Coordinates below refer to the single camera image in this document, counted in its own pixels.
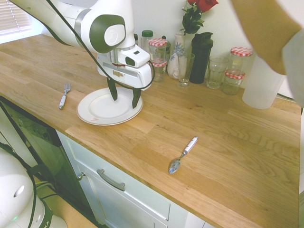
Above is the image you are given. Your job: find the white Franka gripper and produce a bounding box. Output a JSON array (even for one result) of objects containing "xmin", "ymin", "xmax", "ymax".
[{"xmin": 96, "ymin": 53, "xmax": 153, "ymax": 109}]

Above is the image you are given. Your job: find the white-handled metal fork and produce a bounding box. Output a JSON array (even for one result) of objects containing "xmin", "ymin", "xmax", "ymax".
[{"xmin": 58, "ymin": 82, "xmax": 72, "ymax": 111}]

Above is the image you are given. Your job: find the person forearm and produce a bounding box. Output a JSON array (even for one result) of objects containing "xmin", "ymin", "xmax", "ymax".
[{"xmin": 231, "ymin": 0, "xmax": 303, "ymax": 76}]

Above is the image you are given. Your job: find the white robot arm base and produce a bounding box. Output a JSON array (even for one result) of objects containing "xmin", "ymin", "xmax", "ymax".
[{"xmin": 0, "ymin": 142, "xmax": 70, "ymax": 228}]

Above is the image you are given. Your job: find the white plate with gold rim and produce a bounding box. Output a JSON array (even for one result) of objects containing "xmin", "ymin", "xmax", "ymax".
[{"xmin": 76, "ymin": 87, "xmax": 144, "ymax": 126}]

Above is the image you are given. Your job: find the small jar red checked lid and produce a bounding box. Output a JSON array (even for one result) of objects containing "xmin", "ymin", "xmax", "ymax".
[
  {"xmin": 152, "ymin": 58, "xmax": 168, "ymax": 83},
  {"xmin": 222, "ymin": 69, "xmax": 246, "ymax": 96}
]

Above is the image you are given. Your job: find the tall jar red checked lid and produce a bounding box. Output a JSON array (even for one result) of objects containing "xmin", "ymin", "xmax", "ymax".
[
  {"xmin": 148, "ymin": 38, "xmax": 168, "ymax": 60},
  {"xmin": 228, "ymin": 46, "xmax": 253, "ymax": 72}
]

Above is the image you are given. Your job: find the clear bottle green cap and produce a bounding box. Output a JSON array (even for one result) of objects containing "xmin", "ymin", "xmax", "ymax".
[{"xmin": 141, "ymin": 29, "xmax": 153, "ymax": 52}]

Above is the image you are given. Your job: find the tall footed clear glass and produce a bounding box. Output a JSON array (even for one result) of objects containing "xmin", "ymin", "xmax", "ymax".
[{"xmin": 176, "ymin": 53, "xmax": 196, "ymax": 89}]

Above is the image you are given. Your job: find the white vase blue flower print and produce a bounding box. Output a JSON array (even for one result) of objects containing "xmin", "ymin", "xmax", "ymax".
[{"xmin": 167, "ymin": 32, "xmax": 189, "ymax": 80}]

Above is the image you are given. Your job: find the black shaker bottle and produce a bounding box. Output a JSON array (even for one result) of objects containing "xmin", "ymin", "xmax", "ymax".
[{"xmin": 190, "ymin": 32, "xmax": 214, "ymax": 85}]

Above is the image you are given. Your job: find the dark dishwasher door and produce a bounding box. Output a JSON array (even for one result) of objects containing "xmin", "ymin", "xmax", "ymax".
[{"xmin": 0, "ymin": 95, "xmax": 96, "ymax": 222}]

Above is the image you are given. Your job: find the clear ribbed glass tumbler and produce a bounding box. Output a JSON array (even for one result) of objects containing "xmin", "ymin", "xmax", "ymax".
[{"xmin": 206, "ymin": 55, "xmax": 229, "ymax": 90}]

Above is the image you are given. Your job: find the red rose bouquet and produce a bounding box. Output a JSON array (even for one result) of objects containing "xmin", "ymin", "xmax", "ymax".
[{"xmin": 181, "ymin": 0, "xmax": 219, "ymax": 37}]

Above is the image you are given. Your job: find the white cabinet drawer front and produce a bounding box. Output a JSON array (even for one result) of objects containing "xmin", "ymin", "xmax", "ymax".
[{"xmin": 56, "ymin": 130, "xmax": 206, "ymax": 228}]

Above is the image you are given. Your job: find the white window blind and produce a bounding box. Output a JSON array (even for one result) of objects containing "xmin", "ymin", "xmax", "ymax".
[{"xmin": 0, "ymin": 0, "xmax": 33, "ymax": 37}]

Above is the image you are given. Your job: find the white shirt sleeve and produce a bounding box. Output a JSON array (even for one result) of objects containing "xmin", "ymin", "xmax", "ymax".
[{"xmin": 281, "ymin": 29, "xmax": 304, "ymax": 108}]

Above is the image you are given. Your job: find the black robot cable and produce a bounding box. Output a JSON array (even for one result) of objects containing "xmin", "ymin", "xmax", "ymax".
[{"xmin": 46, "ymin": 0, "xmax": 155, "ymax": 92}]

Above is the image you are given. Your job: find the silver drawer handle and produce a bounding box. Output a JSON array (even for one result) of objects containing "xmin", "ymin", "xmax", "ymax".
[{"xmin": 96, "ymin": 169, "xmax": 126, "ymax": 191}]

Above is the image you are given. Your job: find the white-handled metal spoon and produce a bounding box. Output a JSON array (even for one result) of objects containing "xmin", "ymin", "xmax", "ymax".
[{"xmin": 168, "ymin": 135, "xmax": 199, "ymax": 175}]

